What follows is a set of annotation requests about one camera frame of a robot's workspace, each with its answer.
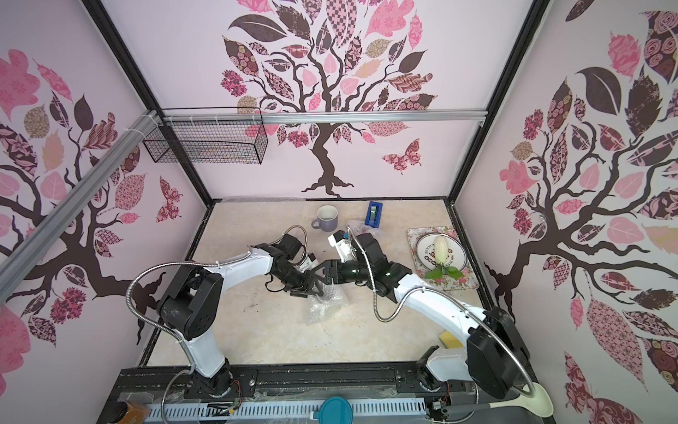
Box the left aluminium frame bar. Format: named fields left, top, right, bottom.
left=1, top=111, right=160, bottom=303

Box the aluminium frame bar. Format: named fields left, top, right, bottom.
left=1, top=111, right=160, bottom=303
left=162, top=109, right=487, bottom=125

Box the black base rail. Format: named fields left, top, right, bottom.
left=98, top=361, right=552, bottom=423

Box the round white plate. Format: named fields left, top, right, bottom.
left=415, top=233, right=468, bottom=271

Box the brown jar black lid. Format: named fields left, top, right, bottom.
left=106, top=401, right=150, bottom=424

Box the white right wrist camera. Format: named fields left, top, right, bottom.
left=328, top=230, right=355, bottom=263

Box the teal round lid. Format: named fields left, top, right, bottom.
left=312, top=397, right=354, bottom=424

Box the white slotted cable duct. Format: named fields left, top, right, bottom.
left=145, top=397, right=431, bottom=423

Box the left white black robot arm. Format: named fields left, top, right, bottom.
left=159, top=246, right=324, bottom=398

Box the black wire basket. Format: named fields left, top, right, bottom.
left=144, top=106, right=268, bottom=164

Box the flexible metal conduit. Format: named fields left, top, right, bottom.
left=346, top=226, right=537, bottom=398
left=124, top=223, right=309, bottom=372

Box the rear aluminium frame bar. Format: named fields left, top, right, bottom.
left=162, top=109, right=487, bottom=125

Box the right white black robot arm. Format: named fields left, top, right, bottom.
left=322, top=231, right=537, bottom=399

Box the white artificial rose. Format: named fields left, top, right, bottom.
left=426, top=234, right=467, bottom=280

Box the lavender mug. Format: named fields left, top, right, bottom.
left=311, top=205, right=339, bottom=233

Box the right flexible metal conduit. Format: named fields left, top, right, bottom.
left=346, top=226, right=537, bottom=398

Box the left flexible metal conduit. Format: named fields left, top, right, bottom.
left=124, top=223, right=309, bottom=372

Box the yellow green sponge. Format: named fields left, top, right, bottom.
left=439, top=331, right=464, bottom=349

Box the cream plastic ladle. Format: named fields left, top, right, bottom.
left=441, top=383, right=554, bottom=420

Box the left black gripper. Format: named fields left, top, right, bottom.
left=274, top=263, right=326, bottom=299

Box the clear bubble wrap sheet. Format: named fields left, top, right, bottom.
left=347, top=220, right=380, bottom=238
left=307, top=284, right=349, bottom=325

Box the blue tape dispenser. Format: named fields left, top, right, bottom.
left=365, top=201, right=383, bottom=229

